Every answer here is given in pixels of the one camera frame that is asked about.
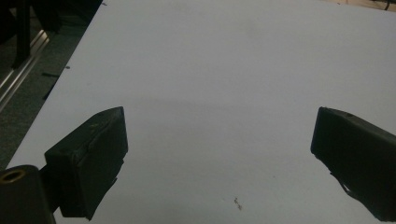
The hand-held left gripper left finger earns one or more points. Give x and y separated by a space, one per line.
90 155

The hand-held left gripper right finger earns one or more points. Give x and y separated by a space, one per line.
358 155

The metal rail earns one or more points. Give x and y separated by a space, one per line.
21 71

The black stand post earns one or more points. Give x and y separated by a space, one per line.
22 31

